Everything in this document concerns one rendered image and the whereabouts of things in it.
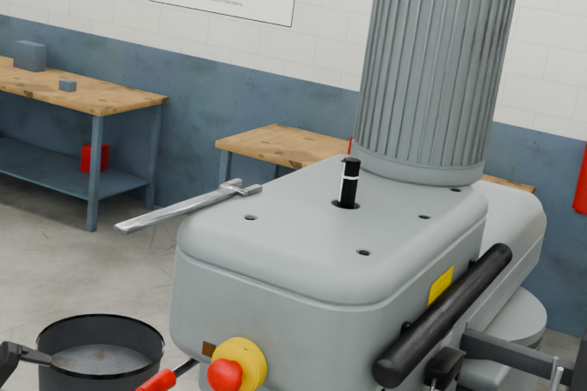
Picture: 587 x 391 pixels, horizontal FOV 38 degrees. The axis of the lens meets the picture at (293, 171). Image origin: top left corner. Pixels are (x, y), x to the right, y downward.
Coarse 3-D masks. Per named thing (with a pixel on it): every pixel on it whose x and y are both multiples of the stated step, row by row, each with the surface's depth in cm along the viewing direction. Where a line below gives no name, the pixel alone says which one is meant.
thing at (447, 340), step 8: (448, 336) 122; (440, 344) 120; (448, 344) 124; (432, 352) 117; (424, 360) 113; (200, 368) 109; (416, 368) 111; (424, 368) 114; (200, 376) 109; (408, 376) 108; (416, 376) 112; (424, 376) 115; (200, 384) 109; (208, 384) 108; (400, 384) 106; (408, 384) 109; (416, 384) 113; (424, 384) 117
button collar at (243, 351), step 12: (216, 348) 92; (228, 348) 91; (240, 348) 90; (252, 348) 91; (240, 360) 90; (252, 360) 90; (264, 360) 91; (252, 372) 90; (264, 372) 91; (252, 384) 90
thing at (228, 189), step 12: (240, 180) 110; (216, 192) 104; (228, 192) 104; (240, 192) 105; (252, 192) 107; (180, 204) 98; (192, 204) 99; (204, 204) 100; (144, 216) 93; (156, 216) 93; (168, 216) 94; (120, 228) 89; (132, 228) 89; (144, 228) 91
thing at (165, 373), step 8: (192, 360) 103; (176, 368) 100; (184, 368) 101; (160, 376) 97; (168, 376) 98; (176, 376) 100; (144, 384) 96; (152, 384) 96; (160, 384) 96; (168, 384) 97
